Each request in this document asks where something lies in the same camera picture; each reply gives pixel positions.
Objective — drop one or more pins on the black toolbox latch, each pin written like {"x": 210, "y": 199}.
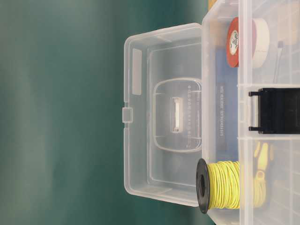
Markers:
{"x": 278, "y": 111}

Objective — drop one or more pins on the yellow wire spool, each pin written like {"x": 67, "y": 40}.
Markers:
{"x": 218, "y": 186}

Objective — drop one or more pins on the yellow handled screwdriver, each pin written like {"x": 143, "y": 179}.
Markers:
{"x": 263, "y": 163}

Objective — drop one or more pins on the clear plastic toolbox lid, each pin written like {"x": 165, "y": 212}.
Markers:
{"x": 162, "y": 113}

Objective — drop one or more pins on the white tape roll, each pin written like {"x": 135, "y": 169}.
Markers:
{"x": 261, "y": 42}

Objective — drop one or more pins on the clear plastic toolbox base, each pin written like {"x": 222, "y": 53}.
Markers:
{"x": 228, "y": 110}

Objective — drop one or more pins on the red electrical tape roll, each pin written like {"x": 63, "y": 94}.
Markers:
{"x": 232, "y": 42}

